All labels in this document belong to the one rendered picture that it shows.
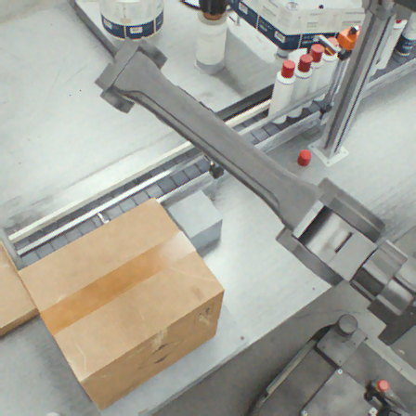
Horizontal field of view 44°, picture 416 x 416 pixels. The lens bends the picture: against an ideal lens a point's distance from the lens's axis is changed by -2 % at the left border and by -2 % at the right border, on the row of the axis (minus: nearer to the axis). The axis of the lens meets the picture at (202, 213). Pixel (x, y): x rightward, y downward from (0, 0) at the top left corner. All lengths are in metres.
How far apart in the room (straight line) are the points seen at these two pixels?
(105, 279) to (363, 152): 0.89
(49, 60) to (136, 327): 1.06
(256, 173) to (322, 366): 1.30
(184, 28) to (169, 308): 1.06
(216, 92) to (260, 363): 1.06
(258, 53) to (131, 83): 1.03
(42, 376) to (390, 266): 0.85
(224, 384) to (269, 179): 1.48
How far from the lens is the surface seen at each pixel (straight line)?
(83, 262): 1.00
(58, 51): 1.80
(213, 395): 2.05
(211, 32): 1.52
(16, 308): 1.31
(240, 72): 1.63
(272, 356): 2.11
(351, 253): 0.63
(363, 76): 1.32
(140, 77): 0.71
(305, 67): 1.41
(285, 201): 0.65
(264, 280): 1.30
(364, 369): 1.93
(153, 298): 0.95
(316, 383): 1.87
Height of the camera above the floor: 2.00
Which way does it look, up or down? 59 degrees down
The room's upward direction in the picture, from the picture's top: 5 degrees clockwise
